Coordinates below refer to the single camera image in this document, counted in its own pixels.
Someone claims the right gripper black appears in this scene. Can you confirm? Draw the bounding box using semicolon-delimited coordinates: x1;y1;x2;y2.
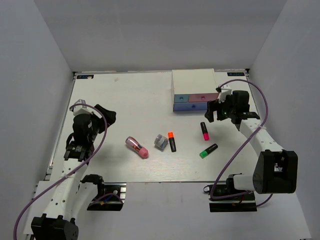
205;94;237;123

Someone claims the light blue small drawer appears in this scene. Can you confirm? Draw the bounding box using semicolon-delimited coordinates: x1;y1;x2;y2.
174;94;190;103

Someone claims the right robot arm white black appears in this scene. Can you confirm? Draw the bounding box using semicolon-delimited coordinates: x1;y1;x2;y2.
205;90;298;200

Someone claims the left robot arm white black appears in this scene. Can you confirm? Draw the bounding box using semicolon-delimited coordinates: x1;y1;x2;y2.
30;100;116;240

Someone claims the pink small drawer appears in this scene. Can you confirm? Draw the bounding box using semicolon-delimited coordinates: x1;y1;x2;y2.
188;92;219;103

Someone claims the blue wide drawer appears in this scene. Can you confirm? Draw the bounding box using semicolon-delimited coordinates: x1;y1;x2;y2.
173;102;207;112

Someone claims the pink cap highlighter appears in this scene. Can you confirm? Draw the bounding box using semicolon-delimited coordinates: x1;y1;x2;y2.
200;122;210;141

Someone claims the white drawer organizer box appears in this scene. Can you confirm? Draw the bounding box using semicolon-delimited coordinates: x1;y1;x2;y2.
172;68;217;95

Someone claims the left corner label sticker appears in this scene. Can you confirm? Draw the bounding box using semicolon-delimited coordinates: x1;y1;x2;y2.
76;74;94;80

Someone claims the corner label sticker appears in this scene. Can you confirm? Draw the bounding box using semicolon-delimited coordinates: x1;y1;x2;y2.
227;72;245;77
76;74;94;80

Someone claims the right corner label sticker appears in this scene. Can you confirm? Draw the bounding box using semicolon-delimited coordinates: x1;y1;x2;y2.
227;72;245;77

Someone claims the green cap highlighter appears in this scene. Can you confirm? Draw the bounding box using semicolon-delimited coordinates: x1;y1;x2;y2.
199;143;218;159

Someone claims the orange cap highlighter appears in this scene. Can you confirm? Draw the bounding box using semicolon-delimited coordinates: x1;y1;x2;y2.
168;132;177;153

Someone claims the pink cap pencil tube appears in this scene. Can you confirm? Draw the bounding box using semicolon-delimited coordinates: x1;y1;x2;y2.
125;136;149;159

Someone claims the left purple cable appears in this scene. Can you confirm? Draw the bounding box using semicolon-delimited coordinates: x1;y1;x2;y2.
12;104;124;240

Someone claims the purple cable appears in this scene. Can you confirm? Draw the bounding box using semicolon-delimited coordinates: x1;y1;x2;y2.
12;104;124;240
209;79;274;208

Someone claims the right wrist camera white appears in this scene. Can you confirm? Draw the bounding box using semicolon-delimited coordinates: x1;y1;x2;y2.
216;84;232;103

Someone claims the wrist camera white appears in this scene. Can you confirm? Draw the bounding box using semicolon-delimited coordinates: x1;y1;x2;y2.
216;84;232;103
71;99;92;116

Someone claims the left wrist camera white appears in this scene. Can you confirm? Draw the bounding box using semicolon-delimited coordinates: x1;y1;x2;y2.
71;99;92;116

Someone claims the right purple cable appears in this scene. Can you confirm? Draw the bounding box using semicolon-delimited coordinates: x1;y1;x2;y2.
209;79;274;208

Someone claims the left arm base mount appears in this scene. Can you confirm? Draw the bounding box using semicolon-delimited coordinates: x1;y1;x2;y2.
87;182;127;212

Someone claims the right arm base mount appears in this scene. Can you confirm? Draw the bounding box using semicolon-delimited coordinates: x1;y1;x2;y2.
203;184;257;213

